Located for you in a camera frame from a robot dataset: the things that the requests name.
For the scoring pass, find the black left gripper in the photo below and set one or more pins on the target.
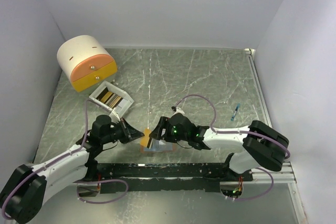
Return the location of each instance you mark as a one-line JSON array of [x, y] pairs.
[[129, 132]]

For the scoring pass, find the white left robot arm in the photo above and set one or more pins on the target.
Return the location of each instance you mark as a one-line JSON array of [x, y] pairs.
[[28, 188]]

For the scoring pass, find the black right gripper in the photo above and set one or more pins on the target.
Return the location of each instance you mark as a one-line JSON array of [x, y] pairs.
[[156, 133]]

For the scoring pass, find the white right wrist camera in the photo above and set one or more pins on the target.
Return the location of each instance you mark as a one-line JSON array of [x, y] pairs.
[[177, 110]]

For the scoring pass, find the yellow credit card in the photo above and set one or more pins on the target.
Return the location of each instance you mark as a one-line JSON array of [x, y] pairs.
[[109, 98]]

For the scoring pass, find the pink blue card holder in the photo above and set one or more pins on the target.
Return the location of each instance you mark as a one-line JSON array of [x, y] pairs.
[[159, 147]]

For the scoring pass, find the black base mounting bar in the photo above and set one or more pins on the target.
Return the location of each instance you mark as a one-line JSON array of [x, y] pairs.
[[167, 177]]

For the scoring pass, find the white card tray box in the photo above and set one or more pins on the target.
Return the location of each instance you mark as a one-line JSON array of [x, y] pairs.
[[122, 107]]

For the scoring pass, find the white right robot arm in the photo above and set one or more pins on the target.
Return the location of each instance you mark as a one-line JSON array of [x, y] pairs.
[[263, 146]]

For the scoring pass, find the gold black-stripe credit card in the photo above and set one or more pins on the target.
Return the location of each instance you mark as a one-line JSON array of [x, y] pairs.
[[146, 141]]

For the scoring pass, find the blue pen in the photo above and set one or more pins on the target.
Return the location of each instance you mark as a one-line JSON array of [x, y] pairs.
[[235, 112]]

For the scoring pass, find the cream drawer cabinet orange fronts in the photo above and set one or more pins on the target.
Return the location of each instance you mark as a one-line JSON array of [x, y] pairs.
[[85, 63]]

